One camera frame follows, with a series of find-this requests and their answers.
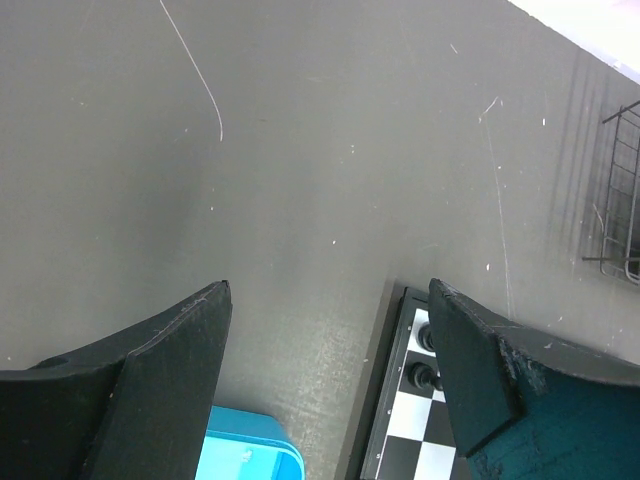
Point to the black wire dish rack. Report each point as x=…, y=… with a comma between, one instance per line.
x=616, y=209

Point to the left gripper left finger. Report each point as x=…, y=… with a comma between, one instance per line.
x=133, y=405

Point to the black rook left corner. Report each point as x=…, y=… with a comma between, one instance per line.
x=424, y=337

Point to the blue plastic tray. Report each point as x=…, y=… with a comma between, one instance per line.
x=245, y=445

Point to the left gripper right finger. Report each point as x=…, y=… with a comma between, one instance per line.
x=526, y=404

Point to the black white chess board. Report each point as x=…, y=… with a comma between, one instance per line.
x=410, y=436

